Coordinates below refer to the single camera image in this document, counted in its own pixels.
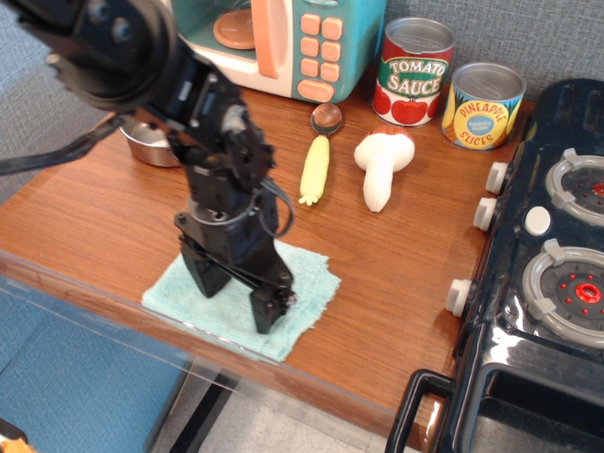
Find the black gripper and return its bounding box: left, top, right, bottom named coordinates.
left=175, top=197, right=295, bottom=334

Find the light blue cloth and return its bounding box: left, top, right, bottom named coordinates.
left=142, top=241, right=341, bottom=362

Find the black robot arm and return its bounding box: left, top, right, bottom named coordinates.
left=1, top=1, right=295, bottom=334

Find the white stove knob lower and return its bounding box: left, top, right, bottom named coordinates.
left=445, top=279, right=472, bottom=317

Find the white stove knob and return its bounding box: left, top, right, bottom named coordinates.
left=445, top=279, right=472, bottom=317
left=473, top=197, right=497, bottom=232
left=485, top=162, right=509, bottom=195

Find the metal table leg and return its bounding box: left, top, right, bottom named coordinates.
left=149, top=359, right=240, bottom=452

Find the stainless steel pot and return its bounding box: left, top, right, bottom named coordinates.
left=120, top=119, right=179, bottom=168

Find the plush white mushroom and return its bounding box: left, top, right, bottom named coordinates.
left=354, top=125, right=415, bottom=212

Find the toy microwave teal and cream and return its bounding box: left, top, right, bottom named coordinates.
left=165, top=1, right=386, bottom=103

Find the white stove knob middle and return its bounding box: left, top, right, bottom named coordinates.
left=473, top=197, right=497, bottom=232

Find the orange microwave plate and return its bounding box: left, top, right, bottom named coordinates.
left=213, top=8, right=255, bottom=50

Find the white stove knob upper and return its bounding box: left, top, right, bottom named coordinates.
left=485, top=162, right=509, bottom=195

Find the tomato sauce can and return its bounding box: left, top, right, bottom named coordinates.
left=373, top=17, right=455, bottom=126

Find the black toy stove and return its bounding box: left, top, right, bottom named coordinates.
left=384, top=77, right=604, bottom=453

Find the white round stove button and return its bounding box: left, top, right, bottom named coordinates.
left=524, top=206, right=551, bottom=237

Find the pineapple slices can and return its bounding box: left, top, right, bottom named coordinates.
left=442, top=62, right=527, bottom=150

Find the spoon with yellow handle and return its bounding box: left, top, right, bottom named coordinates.
left=298, top=103, right=343, bottom=206

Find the black oven door handle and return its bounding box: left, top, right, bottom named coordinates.
left=385, top=369, right=455, bottom=453

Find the grey burner ring lower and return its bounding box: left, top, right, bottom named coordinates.
left=522, top=238, right=604, bottom=350

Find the grey burner ring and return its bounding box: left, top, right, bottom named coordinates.
left=545, top=147, right=604, bottom=227
left=522, top=238, right=604, bottom=350

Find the grey burner ring upper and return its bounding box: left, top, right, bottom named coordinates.
left=545, top=147, right=604, bottom=227

